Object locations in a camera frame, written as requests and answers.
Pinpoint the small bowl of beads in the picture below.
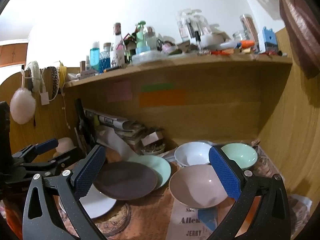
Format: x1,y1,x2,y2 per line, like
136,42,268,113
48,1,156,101
140,142,167,155

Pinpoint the pink bowl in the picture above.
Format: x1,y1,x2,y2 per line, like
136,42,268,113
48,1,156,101
169,164,234,209

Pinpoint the white fluffy headband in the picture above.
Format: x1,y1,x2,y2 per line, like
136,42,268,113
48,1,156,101
25,60,43,93

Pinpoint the wooden shelf unit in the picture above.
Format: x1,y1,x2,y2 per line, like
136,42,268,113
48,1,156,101
0,27,320,205

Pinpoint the blue paper piece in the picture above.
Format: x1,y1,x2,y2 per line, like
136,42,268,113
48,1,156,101
197,209,218,232

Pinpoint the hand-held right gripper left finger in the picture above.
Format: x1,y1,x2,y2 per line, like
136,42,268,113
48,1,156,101
22,144,108,240

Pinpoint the cream plastic container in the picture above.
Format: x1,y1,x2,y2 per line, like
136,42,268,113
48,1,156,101
55,137,78,155

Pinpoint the pale pink small box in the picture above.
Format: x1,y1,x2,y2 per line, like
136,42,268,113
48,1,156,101
140,131,164,147

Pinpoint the brown plate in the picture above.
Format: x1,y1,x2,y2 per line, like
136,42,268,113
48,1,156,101
93,161,158,201

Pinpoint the white charger with cable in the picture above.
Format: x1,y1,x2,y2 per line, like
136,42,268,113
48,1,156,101
40,67,54,105

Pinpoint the blue cartoon shaped box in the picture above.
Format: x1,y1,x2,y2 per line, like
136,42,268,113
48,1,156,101
261,26,278,53

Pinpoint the white bowl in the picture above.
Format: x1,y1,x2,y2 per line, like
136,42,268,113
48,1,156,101
174,142,215,167

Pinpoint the large light-blue bowl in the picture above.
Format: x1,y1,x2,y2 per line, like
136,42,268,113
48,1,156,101
126,154,172,189

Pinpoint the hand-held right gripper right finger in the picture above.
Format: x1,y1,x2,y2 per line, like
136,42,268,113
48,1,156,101
207,145,292,240

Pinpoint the wooden wall cabinet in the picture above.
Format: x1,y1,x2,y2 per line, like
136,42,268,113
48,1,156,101
0,40,28,67

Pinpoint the pink fluffy puff ball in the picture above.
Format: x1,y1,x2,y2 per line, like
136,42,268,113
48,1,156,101
10,87,37,125

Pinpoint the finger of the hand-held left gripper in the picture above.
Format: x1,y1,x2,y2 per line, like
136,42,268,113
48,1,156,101
11,137,60,165
22,147,87,178

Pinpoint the tall clear glass bottle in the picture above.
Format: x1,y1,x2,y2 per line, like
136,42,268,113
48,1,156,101
114,22,127,65

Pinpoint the pink sticky note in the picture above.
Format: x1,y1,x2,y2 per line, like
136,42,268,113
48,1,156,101
107,81,133,102

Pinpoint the blue liquid plastic bottle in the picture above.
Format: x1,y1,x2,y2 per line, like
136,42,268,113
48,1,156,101
90,41,100,73

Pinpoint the clear plastic food container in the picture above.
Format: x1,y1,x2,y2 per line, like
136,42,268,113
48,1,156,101
132,51,169,64

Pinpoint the green sticky note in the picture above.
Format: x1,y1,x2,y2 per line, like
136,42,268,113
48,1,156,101
141,83,174,92

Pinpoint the light green bowl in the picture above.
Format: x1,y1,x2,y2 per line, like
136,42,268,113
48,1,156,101
220,142,258,170

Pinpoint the newspaper print table mat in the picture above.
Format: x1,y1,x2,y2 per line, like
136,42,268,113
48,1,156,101
5,140,290,240

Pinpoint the dark glass bottle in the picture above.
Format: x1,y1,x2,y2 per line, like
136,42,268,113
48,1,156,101
75,98,97,155

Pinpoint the brown studded headband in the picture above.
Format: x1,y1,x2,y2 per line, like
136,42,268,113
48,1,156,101
47,66,60,100

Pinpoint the white plastic bag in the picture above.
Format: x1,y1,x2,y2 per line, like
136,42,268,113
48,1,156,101
287,194,313,220

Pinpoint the green pump bottle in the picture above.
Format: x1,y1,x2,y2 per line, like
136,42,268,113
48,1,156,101
136,21,150,54

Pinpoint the orange sticky note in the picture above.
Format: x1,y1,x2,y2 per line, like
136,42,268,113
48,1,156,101
139,90,187,107

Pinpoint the small glass jar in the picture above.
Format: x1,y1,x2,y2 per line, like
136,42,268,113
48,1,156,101
232,31,247,43

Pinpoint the blue glass bottle with cork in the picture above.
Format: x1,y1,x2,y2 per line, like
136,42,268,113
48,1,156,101
99,42,112,73

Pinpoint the tall jar with brown contents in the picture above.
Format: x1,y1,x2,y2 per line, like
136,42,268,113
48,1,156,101
239,14,259,43

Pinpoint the clear jar with pink lid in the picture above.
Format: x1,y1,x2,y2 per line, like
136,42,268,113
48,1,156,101
145,26,158,52

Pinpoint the clear acrylic pen organizer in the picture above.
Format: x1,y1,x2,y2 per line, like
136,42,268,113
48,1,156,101
177,9,210,43

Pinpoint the white paper sheet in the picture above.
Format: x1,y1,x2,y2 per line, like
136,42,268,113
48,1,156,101
96,126,140,157

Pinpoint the white printed mug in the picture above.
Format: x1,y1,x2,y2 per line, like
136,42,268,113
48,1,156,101
110,50,125,67

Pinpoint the white plate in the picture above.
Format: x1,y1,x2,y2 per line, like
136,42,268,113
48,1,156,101
58,185,117,219

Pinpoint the stack of newspapers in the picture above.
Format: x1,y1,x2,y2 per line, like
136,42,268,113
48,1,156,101
84,108,147,145

